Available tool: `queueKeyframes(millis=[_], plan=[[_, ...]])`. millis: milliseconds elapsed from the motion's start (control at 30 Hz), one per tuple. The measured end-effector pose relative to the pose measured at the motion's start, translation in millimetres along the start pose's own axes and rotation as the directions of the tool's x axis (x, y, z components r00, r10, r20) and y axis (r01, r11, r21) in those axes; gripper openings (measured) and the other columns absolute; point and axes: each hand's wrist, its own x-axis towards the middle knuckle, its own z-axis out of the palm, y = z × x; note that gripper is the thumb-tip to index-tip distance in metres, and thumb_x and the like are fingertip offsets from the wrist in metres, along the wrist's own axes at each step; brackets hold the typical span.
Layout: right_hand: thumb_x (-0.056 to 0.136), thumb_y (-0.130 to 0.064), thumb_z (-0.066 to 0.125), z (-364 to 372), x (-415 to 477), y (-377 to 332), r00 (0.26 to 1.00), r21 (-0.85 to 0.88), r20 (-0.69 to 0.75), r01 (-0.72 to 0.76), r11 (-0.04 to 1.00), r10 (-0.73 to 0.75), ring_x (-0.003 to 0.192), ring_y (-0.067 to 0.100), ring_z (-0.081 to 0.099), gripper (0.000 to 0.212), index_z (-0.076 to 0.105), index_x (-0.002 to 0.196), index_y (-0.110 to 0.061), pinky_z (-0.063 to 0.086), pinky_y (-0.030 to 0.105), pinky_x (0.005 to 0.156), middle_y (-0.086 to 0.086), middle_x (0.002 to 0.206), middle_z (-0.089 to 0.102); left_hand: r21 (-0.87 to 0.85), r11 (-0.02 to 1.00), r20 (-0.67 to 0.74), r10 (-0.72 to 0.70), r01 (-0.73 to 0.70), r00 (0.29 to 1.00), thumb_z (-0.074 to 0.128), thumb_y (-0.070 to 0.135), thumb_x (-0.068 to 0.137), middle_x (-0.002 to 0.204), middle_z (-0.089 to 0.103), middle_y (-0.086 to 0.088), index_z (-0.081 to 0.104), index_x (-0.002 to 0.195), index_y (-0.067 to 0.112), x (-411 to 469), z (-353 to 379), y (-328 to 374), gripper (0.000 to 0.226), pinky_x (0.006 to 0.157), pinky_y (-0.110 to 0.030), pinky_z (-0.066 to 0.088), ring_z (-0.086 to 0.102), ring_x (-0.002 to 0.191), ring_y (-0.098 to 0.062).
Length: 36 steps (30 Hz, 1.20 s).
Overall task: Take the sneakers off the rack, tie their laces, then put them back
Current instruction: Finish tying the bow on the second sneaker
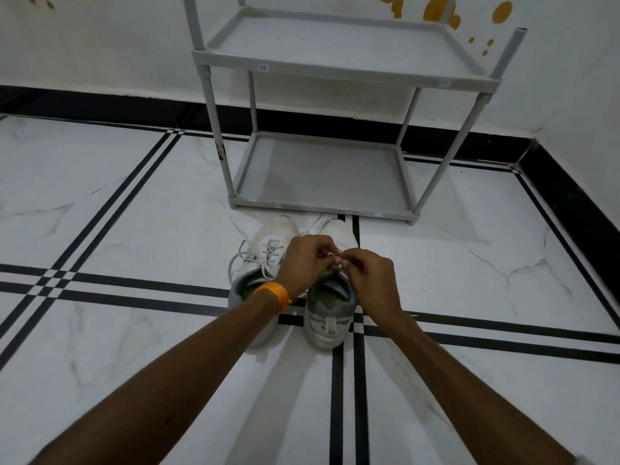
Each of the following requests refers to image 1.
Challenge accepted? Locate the white sneaker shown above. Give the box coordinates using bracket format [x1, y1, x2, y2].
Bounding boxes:
[227, 215, 301, 349]
[304, 217, 360, 350]

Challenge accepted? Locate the person's right forearm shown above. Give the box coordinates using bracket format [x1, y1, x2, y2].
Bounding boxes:
[382, 312, 580, 465]

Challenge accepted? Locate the person's left forearm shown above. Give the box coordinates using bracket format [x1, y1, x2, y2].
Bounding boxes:
[28, 293, 281, 465]

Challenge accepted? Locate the grey two-tier shoe rack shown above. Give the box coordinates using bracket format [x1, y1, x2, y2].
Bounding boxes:
[181, 0, 528, 226]

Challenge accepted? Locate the person's left hand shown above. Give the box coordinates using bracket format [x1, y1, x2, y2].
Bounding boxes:
[273, 234, 342, 305]

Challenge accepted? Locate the person's right hand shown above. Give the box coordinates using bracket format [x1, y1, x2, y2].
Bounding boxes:
[335, 247, 404, 330]

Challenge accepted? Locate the orange wristband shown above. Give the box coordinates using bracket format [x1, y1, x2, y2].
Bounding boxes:
[253, 282, 293, 315]

